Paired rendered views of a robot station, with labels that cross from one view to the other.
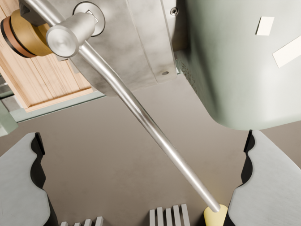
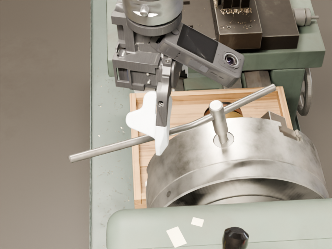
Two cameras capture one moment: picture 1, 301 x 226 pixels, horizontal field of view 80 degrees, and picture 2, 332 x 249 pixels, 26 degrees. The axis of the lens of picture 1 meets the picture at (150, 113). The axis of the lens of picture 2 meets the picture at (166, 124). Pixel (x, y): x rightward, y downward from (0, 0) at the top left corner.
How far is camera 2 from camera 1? 95 cm
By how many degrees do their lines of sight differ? 41
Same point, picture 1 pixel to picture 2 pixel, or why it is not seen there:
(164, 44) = (196, 183)
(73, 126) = (11, 175)
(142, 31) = (209, 168)
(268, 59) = (174, 225)
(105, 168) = not seen: outside the picture
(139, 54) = (193, 166)
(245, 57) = (178, 214)
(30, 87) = not seen: hidden behind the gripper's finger
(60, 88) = (149, 145)
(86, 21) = (222, 126)
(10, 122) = not seen: hidden behind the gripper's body
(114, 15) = (223, 153)
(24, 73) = (181, 114)
